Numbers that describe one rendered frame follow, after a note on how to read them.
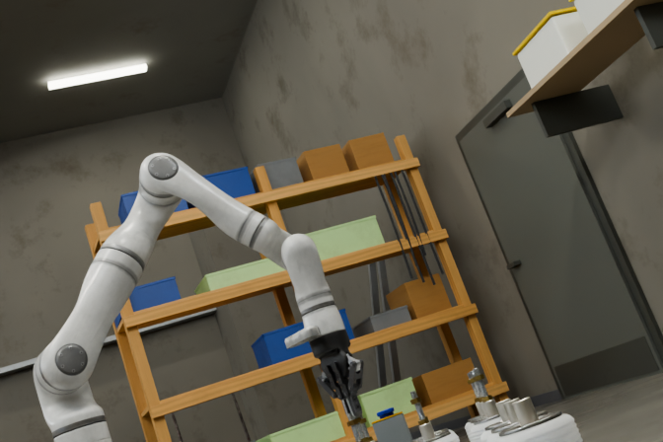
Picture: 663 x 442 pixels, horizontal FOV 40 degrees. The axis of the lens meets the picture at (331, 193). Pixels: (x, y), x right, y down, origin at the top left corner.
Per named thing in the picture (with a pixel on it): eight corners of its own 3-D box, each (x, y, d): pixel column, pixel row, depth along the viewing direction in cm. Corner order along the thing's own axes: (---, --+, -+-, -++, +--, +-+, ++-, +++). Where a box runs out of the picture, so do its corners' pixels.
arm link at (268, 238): (322, 253, 184) (262, 221, 185) (324, 244, 175) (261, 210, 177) (306, 282, 182) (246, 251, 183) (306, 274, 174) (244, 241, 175)
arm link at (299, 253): (336, 300, 170) (334, 307, 179) (310, 226, 174) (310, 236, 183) (301, 312, 170) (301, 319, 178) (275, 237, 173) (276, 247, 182)
